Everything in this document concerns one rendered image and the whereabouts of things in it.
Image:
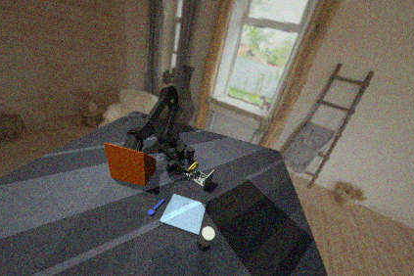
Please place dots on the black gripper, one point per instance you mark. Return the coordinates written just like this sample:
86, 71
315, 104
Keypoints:
175, 164

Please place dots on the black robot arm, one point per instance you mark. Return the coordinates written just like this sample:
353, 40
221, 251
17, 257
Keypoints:
145, 127

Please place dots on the yellow round plate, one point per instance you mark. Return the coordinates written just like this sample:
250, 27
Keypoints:
193, 167

